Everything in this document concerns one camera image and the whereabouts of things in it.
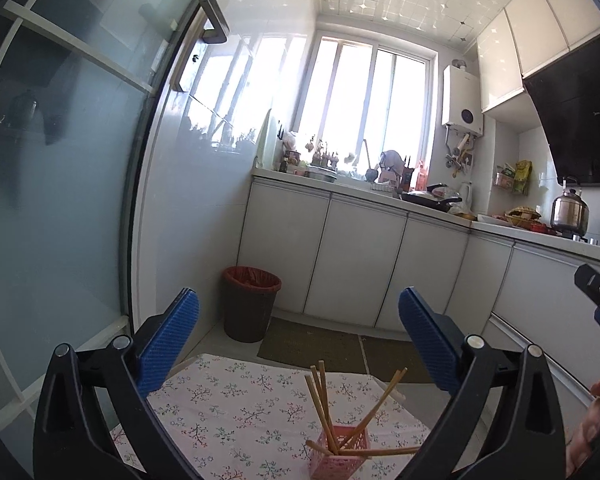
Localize steel kettle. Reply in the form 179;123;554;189
551;176;590;236

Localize person's right hand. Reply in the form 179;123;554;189
564;375;600;477

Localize woven basket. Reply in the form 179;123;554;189
505;206;543;224

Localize black range hood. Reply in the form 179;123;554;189
522;27;600;186

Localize white cutting board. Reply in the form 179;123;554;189
257;109;280;171

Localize white lower kitchen cabinets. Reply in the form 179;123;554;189
237;167;600;401

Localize black door handle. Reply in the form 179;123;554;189
200;0;230;44

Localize white upper cabinets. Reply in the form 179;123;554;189
475;0;600;114

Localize pink perforated plastic basket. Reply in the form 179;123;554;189
307;424;372;480

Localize black frying pan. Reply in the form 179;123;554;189
399;182;463;213

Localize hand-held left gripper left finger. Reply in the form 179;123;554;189
32;287;201;480

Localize bunch of bamboo chopsticks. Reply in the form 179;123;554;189
304;360;423;460

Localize kitchen window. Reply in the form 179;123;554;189
290;30;438;181

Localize glass sliding door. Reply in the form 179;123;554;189
0;0;231;461

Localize yellow green snack packet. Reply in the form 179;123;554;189
512;160;532;196

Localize brown floor mat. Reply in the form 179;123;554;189
257;316;431;385

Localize brown trash bin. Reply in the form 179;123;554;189
223;266;282;344

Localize floral tablecloth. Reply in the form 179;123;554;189
109;353;433;480

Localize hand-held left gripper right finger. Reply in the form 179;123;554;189
398;286;567;480

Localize white water heater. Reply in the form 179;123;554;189
441;64;485;140

